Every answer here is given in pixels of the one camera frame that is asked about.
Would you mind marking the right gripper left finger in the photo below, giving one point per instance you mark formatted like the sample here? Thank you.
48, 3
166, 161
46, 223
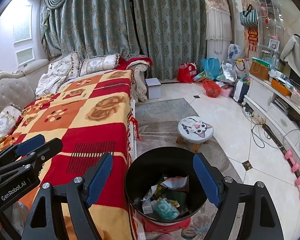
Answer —
46, 219

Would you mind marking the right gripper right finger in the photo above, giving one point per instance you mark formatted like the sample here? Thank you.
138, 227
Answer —
260, 219

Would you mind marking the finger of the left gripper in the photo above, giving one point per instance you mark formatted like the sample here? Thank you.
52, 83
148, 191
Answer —
41, 155
13, 152

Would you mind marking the dark green snack packet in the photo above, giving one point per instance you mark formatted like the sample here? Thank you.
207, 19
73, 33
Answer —
176, 196

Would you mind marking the pink plastic bag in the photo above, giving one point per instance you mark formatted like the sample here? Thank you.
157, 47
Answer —
176, 183

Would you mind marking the teal tissue pack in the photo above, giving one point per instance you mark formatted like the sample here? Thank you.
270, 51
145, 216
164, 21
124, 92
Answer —
166, 210

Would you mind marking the green white small box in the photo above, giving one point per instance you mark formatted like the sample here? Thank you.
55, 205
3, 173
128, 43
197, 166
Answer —
147, 206

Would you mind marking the black trash bin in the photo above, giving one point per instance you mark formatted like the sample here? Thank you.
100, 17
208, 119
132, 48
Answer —
162, 186

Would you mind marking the white embroidered pillow left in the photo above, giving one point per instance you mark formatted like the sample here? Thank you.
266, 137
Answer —
8, 120

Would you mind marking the pink dumbbell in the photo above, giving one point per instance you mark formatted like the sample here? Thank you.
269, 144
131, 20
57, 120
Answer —
294, 166

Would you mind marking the grey tufted headboard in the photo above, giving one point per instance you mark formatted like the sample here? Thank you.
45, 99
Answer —
19, 88

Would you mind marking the red orange patchwork blanket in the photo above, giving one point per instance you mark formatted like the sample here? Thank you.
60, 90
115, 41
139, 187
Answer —
91, 116

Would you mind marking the white folded quilt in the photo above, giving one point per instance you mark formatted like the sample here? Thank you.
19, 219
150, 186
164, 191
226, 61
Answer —
49, 84

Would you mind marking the white square pillow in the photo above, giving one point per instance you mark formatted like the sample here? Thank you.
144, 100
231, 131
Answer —
68, 66

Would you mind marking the white tv console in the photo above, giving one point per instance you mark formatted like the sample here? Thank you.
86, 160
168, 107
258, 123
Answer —
281, 115

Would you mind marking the white bolster pillow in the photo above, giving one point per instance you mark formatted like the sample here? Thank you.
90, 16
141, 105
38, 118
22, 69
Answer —
99, 63

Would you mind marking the cat face stool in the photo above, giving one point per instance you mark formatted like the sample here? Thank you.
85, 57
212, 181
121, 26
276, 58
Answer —
193, 130

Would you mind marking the white cardboard box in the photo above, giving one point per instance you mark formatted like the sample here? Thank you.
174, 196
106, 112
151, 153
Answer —
154, 88

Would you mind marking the red plastic bag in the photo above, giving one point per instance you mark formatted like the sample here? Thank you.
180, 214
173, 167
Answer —
211, 88

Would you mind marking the brown paper bag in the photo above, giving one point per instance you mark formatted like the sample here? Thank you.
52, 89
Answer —
260, 71

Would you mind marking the teal shopping bag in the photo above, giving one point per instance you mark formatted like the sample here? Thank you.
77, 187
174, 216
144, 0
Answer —
211, 67

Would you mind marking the red gift bag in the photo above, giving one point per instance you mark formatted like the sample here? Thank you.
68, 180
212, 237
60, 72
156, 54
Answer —
187, 72

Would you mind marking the green patterned curtain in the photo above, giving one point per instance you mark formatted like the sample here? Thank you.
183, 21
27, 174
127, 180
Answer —
170, 32

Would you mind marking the white cabinet with lace cover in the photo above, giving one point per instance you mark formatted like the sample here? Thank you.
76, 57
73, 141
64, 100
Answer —
218, 29

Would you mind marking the striped tote bag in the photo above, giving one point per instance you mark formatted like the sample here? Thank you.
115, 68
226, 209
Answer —
249, 18

